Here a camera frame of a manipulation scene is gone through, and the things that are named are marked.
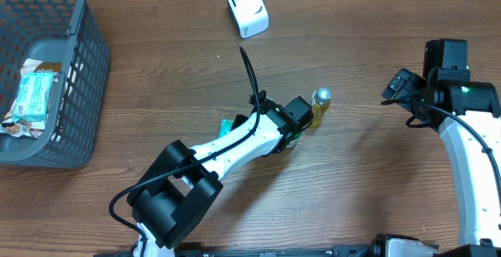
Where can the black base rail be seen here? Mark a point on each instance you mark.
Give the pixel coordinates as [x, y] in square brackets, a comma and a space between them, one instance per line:
[339, 250]

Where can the teal white tissue pack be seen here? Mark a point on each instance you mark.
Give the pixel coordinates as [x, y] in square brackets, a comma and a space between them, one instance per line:
[225, 127]

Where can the white barcode scanner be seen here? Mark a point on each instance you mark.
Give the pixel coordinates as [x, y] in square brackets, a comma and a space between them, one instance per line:
[250, 16]

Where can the mint green tissue pack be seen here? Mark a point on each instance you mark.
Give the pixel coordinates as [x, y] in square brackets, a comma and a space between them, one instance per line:
[33, 97]

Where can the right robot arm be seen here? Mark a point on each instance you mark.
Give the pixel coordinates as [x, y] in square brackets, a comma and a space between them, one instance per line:
[466, 115]

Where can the dark grey plastic basket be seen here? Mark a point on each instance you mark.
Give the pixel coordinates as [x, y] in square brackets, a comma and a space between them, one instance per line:
[55, 31]

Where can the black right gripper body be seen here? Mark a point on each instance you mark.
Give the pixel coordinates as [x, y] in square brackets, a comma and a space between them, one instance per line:
[403, 88]

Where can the yellow drink bottle grey cap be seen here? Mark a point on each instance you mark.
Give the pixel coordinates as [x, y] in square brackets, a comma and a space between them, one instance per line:
[320, 103]

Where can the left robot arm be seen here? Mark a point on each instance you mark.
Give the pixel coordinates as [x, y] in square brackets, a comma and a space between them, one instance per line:
[183, 182]

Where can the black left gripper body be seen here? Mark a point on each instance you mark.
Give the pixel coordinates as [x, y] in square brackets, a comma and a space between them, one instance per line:
[236, 117]

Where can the green white can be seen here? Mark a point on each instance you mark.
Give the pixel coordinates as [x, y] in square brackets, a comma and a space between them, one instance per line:
[294, 141]

